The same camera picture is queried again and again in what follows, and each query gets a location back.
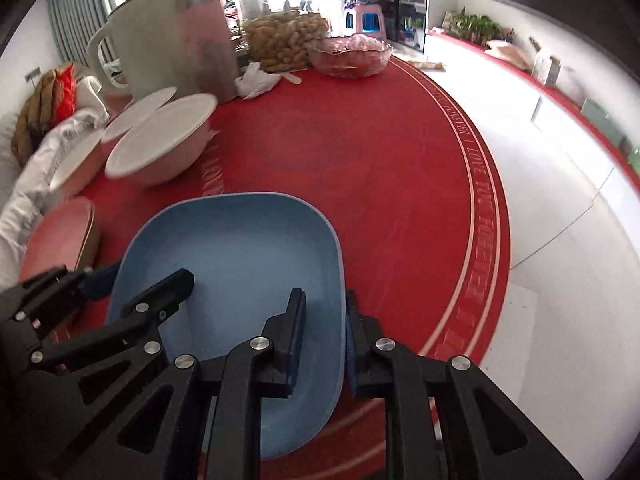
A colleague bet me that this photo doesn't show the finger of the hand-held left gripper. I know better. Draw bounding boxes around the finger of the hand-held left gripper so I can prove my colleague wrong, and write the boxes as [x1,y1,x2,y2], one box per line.
[29,268,196,442]
[0,262,121,361]

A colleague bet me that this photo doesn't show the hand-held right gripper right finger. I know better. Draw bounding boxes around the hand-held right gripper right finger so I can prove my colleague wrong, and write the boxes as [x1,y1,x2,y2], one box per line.
[345,289,584,480]

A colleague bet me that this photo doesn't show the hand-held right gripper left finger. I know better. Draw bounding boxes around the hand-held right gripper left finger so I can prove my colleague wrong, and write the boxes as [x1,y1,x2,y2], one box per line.
[67,288,307,480]

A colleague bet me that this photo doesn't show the pink plate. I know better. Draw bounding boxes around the pink plate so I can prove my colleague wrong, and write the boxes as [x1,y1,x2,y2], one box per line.
[19,196,101,288]

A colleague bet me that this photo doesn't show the blue rectangular plate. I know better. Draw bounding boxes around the blue rectangular plate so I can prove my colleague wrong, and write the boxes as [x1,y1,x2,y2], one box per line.
[107,192,347,461]

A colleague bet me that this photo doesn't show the large white bowl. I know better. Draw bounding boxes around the large white bowl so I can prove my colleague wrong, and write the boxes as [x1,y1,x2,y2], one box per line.
[104,92,219,187]

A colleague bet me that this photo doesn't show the white sofa cover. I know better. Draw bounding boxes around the white sofa cover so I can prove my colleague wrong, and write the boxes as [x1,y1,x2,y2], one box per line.
[0,75,110,288]

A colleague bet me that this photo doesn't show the red round table mat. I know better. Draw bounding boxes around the red round table mat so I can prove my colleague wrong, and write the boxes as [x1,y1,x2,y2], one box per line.
[20,52,512,480]

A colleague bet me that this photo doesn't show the brown quilted cushion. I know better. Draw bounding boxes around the brown quilted cushion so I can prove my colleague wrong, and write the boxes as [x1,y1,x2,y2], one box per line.
[11,67,62,167]

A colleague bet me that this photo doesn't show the red cushion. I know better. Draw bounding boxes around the red cushion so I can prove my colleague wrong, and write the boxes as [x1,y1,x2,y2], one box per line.
[54,64,79,127]

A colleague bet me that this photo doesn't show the crumpled white tissue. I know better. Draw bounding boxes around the crumpled white tissue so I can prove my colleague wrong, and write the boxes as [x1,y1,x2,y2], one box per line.
[235,62,284,100]

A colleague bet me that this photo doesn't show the white kettle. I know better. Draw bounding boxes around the white kettle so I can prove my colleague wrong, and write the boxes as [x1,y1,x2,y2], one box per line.
[87,0,201,107]

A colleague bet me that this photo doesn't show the pink thermos bottle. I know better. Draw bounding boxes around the pink thermos bottle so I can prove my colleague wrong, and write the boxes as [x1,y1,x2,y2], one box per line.
[170,0,239,104]

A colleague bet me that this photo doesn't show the clear jar of peanuts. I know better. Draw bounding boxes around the clear jar of peanuts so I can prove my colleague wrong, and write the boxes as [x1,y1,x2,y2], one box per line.
[240,0,342,74]

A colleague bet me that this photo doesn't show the glass bowl of red candy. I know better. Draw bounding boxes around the glass bowl of red candy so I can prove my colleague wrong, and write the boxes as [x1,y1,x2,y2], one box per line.
[306,35,394,79]

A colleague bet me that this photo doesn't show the grey curtain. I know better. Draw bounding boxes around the grey curtain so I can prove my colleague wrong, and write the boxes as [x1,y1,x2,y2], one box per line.
[46,0,117,67]

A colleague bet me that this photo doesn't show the pink plastic stool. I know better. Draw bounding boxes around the pink plastic stool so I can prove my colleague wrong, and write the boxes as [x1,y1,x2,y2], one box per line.
[344,2,386,42]

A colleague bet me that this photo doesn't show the beige paper bag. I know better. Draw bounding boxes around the beige paper bag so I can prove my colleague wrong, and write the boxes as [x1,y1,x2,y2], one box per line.
[484,40,534,69]

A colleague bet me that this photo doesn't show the red cabinet runner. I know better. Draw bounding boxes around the red cabinet runner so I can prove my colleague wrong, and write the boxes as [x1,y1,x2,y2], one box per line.
[425,27,640,192]

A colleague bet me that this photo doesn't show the pale green board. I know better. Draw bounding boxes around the pale green board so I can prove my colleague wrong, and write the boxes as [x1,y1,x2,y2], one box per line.
[581,99,627,147]

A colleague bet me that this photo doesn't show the small cardboard box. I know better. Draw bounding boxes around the small cardboard box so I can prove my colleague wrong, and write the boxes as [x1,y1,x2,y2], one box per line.
[531,52,562,87]

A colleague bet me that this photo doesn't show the glass door cabinet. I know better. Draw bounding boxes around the glass door cabinet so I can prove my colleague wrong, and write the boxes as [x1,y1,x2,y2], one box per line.
[396,0,429,54]

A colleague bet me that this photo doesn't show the potted green plants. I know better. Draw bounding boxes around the potted green plants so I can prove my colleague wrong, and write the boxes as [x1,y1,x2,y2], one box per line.
[444,7,504,47]

